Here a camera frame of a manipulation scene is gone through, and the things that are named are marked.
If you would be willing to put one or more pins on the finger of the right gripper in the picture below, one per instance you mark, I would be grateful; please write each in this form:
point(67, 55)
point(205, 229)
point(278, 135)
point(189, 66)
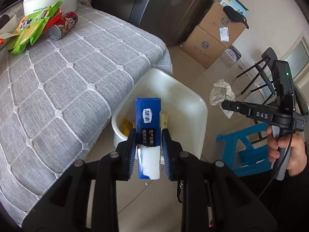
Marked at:
point(246, 108)

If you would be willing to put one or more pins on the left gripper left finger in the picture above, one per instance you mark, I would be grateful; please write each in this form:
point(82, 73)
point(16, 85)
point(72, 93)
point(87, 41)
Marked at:
point(84, 197)

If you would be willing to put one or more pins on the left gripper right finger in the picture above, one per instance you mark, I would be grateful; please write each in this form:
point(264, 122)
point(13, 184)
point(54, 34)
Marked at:
point(214, 198)

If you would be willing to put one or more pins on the grey paper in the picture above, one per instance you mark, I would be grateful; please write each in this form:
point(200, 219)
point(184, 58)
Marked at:
point(222, 91)

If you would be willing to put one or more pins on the yellow snack wrapper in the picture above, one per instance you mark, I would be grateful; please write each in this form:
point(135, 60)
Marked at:
point(126, 127)

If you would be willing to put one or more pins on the red drink can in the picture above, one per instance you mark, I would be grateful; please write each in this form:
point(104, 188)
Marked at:
point(63, 26)

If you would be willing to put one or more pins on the green snack bag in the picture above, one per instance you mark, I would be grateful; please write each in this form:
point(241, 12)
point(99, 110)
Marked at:
point(30, 28)

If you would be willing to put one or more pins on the red blue white milk carton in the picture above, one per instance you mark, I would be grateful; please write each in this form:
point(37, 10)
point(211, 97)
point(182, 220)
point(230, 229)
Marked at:
point(8, 25)

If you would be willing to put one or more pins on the white plastic trash bin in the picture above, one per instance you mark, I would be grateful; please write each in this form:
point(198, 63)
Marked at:
point(186, 110)

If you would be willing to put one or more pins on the blue plastic stool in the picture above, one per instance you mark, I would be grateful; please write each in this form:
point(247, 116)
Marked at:
point(241, 155)

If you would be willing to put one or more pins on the black folding chair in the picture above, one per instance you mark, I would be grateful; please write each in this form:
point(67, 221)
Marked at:
point(267, 59)

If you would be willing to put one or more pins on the lower cardboard box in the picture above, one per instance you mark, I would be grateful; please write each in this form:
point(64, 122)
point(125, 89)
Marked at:
point(202, 47)

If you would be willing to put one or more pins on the upper cardboard box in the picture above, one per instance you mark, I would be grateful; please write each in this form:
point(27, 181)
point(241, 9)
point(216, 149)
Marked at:
point(219, 26)

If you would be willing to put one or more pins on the grey checked tablecloth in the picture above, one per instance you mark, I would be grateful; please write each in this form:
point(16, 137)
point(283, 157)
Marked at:
point(58, 96)

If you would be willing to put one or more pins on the blue white box on carton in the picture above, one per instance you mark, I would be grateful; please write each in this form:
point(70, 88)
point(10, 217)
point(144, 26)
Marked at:
point(236, 5)

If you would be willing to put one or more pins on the dark grey refrigerator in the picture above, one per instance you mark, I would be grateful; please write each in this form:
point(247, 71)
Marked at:
point(170, 20)

